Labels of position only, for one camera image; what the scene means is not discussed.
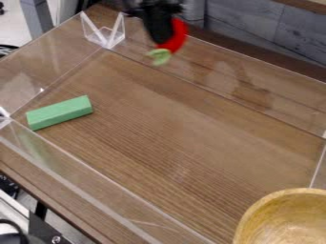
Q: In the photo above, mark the green rectangular block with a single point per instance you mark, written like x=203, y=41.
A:
x=59, y=112

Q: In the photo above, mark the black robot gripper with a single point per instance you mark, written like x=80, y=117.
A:
x=157, y=14

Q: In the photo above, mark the red plush fruit green stem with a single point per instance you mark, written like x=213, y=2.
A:
x=163, y=51

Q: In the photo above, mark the wooden bowl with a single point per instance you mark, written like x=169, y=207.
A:
x=286, y=217

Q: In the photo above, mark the clear acrylic tray enclosure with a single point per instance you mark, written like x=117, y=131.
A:
x=186, y=144

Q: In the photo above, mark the clear acrylic corner bracket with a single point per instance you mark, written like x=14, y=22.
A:
x=107, y=37

